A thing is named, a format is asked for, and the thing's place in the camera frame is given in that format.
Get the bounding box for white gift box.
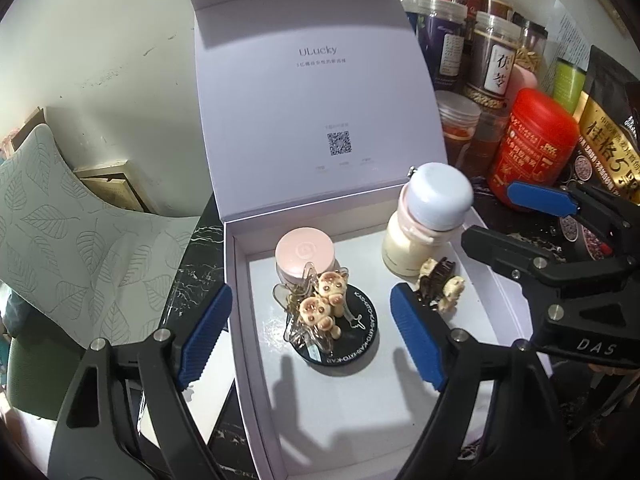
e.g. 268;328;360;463
180;0;553;480

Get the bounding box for green chair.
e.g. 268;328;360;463
0;335;83;421

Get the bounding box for brown bear hair clip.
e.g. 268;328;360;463
417;256;466;316

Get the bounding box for clear jar dark red contents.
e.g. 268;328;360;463
470;107;511;176

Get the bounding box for cream cup with pink rim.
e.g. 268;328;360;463
381;205;453;277

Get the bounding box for dark purple jar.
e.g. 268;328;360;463
417;0;473;93

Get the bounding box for white round cap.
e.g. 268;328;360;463
402;162;475;231

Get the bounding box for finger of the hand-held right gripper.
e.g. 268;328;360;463
460;226;640;366
506;181;640;256

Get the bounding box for black round cosmetic jar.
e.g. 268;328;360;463
287;287;379;376

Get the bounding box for white paper sheet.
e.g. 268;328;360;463
542;10;586;91

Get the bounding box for clear jar yellow slices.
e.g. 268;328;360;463
512;12;548;71

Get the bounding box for grey leaf pattern cushion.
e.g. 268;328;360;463
0;122;201;356

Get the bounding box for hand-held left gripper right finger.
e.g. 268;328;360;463
389;282;593;480

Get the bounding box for green canister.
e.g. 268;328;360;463
552;57;591;116

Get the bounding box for wooden picture frame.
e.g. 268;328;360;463
75;160;156;216

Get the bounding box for black and gold cereal bag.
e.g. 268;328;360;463
560;45;640;261

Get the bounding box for red canister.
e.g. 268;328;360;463
487;87;581;211

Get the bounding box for bear charm star hair clip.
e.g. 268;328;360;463
272;270;361;366

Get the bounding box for pink round cosmetic jar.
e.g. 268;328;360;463
275;227;341;286

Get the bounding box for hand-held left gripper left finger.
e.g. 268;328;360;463
47;282;234;480

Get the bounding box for pink container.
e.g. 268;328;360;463
505;62;538;106

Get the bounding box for small jar orange contents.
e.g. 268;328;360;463
435;90;482;166

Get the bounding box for clear jar blue label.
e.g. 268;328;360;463
397;0;426;36

